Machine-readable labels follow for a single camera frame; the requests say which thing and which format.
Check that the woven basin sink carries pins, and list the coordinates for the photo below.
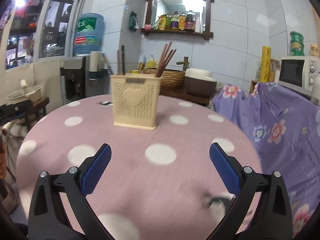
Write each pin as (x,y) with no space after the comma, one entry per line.
(172,78)

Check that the blue water jug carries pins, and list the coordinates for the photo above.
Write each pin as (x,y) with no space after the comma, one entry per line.
(88,34)

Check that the black gold-tipped chopstick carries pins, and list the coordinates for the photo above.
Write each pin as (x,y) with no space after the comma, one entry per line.
(123,58)

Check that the brown wooden chopstick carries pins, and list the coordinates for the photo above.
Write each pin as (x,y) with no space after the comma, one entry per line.
(118,62)

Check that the pink polka dot tablecloth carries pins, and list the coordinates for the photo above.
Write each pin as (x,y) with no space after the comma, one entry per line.
(154,185)

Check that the small wooden stool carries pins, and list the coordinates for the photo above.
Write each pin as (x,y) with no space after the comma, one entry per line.
(37,108)

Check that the dark wooden counter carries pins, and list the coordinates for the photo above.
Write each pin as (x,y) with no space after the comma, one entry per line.
(181,93)

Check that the purple floral cloth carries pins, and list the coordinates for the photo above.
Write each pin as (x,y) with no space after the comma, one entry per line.
(283,127)

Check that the yellow mug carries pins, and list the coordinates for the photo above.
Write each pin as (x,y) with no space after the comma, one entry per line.
(135,71)

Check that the water dispenser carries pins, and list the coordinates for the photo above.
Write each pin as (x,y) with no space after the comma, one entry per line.
(79,82)

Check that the green stacked containers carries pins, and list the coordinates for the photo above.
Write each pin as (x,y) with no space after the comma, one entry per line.
(296,44)

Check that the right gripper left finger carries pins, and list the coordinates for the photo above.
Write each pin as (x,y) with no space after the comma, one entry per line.
(47,216)

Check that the yellow wrap roll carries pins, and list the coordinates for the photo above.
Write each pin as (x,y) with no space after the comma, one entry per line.
(265,64)

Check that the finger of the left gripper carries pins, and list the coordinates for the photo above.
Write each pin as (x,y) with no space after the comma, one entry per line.
(14,111)

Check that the wooden wall shelf mirror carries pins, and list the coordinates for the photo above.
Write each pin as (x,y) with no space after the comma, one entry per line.
(185,17)

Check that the white microwave oven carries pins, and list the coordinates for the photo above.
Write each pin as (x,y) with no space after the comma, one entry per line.
(299,73)

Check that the beige plastic utensil holder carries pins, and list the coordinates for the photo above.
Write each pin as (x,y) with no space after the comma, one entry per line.
(135,100)

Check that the bronze faucet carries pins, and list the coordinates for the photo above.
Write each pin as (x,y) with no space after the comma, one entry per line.
(184,63)

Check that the reddish wooden chopstick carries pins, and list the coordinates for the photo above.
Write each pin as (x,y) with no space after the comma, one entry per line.
(170,55)

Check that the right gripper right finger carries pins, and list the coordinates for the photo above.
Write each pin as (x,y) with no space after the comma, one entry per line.
(272,218)

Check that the yellow soap bottle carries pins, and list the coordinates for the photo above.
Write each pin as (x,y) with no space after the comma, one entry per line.
(151,63)

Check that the cream cooking pot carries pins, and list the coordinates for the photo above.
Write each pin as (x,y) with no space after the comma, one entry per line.
(26,92)

